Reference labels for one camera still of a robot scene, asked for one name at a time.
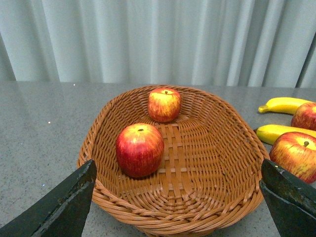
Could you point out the brown wicker basket left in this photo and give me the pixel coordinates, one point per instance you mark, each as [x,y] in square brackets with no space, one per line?
[208,177]

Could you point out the dark red apple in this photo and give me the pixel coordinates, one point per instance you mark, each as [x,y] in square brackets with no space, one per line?
[139,150]

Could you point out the yellow banana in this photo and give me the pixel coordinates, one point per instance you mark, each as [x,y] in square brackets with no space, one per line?
[286,105]
[269,133]

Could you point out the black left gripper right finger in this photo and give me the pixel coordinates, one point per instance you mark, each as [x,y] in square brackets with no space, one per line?
[291,201]

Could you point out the white curtain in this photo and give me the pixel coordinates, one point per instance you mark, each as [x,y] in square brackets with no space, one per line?
[198,42]

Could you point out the red yellow apple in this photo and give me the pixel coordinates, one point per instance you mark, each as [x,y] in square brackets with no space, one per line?
[164,104]
[296,152]

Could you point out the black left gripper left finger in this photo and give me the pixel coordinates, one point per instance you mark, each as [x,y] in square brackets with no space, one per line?
[60,213]

